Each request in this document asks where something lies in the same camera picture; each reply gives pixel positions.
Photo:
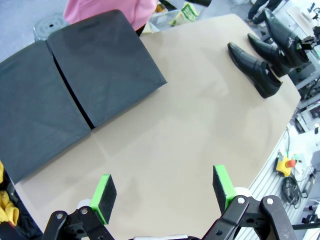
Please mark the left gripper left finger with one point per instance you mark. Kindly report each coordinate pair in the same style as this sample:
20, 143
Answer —
105, 197

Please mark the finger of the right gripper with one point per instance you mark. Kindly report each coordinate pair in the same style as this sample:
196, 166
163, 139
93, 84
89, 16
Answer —
308, 45

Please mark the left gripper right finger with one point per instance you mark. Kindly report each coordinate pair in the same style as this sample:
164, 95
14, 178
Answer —
222, 185

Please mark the grey slotted aluminium base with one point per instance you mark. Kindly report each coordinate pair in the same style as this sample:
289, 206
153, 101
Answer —
270, 185

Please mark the yellow emergency stop box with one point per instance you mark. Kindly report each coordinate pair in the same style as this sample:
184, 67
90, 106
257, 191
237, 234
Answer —
282, 167

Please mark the person in dark trousers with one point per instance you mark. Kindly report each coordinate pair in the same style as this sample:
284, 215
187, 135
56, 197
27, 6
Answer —
257, 7

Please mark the green white snack bag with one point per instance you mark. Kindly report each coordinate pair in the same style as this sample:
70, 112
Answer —
186, 13

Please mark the clear plastic storage box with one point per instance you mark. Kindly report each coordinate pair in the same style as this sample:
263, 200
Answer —
160, 17

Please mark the grey plastic stool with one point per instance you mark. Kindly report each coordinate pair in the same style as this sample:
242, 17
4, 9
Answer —
51, 25

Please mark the person in pink hoodie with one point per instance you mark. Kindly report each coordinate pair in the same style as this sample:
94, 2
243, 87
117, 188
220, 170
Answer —
112, 7

